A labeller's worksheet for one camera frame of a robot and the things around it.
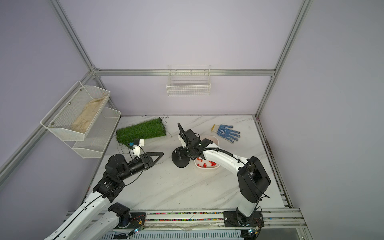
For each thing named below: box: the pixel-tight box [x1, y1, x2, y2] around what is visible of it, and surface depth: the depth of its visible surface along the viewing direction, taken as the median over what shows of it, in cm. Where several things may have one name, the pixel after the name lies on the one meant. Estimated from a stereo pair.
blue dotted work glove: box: [211, 124, 241, 143], surface depth 113 cm
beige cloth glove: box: [71, 96, 106, 134], surface depth 81 cm
